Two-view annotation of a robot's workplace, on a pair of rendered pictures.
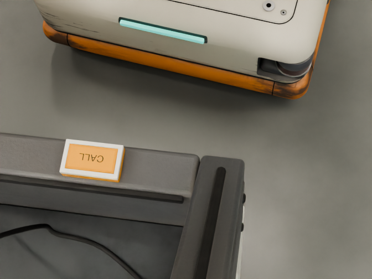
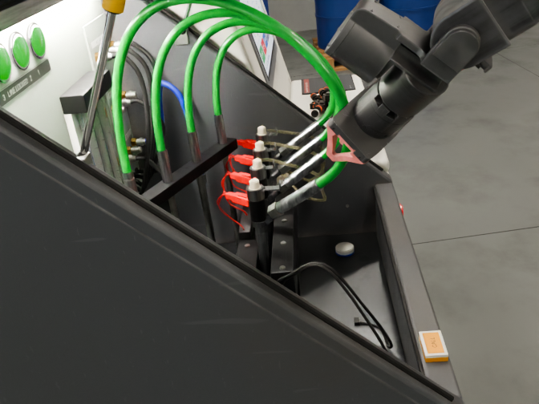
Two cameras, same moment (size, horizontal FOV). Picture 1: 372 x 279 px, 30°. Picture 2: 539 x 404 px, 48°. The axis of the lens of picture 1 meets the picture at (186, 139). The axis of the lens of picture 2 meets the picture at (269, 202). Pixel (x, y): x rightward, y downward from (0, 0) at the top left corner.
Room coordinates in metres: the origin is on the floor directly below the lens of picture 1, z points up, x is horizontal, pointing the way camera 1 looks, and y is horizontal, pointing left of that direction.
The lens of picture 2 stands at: (-0.13, -0.50, 1.53)
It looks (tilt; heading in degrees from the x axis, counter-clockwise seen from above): 27 degrees down; 77
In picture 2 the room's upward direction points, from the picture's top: 7 degrees counter-clockwise
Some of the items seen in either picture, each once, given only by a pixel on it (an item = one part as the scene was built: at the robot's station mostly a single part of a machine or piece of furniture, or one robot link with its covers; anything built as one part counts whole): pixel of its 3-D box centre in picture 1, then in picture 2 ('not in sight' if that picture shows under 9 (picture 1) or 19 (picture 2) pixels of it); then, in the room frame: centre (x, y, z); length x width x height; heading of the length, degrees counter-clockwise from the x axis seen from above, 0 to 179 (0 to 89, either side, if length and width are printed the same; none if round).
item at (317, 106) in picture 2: not in sight; (328, 98); (0.41, 1.02, 1.01); 0.23 x 0.11 x 0.06; 72
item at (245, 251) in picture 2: not in sight; (271, 255); (0.08, 0.48, 0.91); 0.34 x 0.10 x 0.15; 72
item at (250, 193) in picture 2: not in sight; (269, 242); (0.05, 0.36, 1.01); 0.05 x 0.03 x 0.21; 162
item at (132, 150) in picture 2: not in sight; (120, 100); (-0.14, 0.68, 1.20); 0.13 x 0.03 x 0.31; 72
